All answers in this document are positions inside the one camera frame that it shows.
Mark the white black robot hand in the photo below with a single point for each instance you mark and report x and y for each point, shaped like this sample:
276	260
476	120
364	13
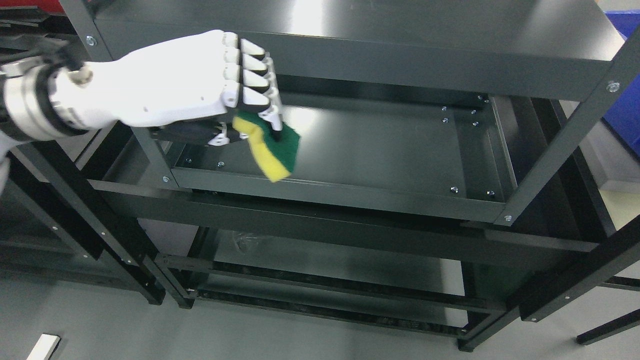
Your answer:
195	82

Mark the green yellow sponge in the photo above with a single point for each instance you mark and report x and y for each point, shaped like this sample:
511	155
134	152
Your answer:
276	158

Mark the black metal shelf rack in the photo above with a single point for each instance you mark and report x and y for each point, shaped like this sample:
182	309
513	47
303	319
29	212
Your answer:
95	226

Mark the dark green metal shelf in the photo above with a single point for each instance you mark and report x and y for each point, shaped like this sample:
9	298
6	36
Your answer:
439	185

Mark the red box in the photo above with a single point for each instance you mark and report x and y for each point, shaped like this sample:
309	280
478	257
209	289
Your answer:
31	11

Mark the white floor block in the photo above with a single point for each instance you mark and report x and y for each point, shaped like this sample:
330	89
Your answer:
45	347

